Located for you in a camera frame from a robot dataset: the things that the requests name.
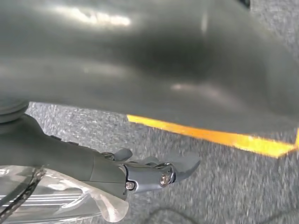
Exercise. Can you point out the clear plastic cover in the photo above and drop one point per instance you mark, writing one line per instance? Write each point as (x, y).
(58, 198)

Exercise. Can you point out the yellow floor tape strip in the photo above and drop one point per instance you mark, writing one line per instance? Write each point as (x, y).
(210, 136)

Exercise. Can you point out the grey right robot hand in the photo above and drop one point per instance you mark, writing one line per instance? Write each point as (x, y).
(140, 61)

